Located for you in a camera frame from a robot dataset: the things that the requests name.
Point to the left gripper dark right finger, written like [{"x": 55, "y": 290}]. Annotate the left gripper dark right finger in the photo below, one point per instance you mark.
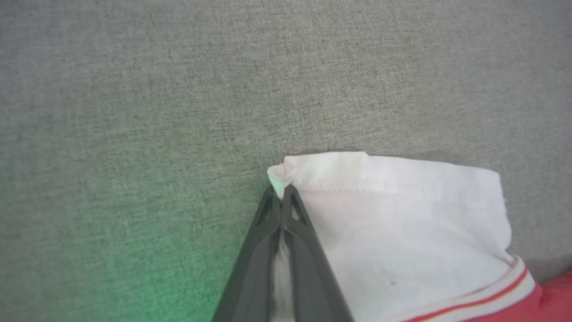
[{"x": 313, "y": 277}]

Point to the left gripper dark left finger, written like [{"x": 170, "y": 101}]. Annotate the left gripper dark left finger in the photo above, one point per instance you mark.
[{"x": 252, "y": 273}]

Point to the grey fabric couch cushion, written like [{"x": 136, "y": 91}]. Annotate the grey fabric couch cushion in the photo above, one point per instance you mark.
[{"x": 178, "y": 89}]

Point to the red and white jersey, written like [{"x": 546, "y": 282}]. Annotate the red and white jersey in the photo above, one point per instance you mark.
[{"x": 402, "y": 223}]

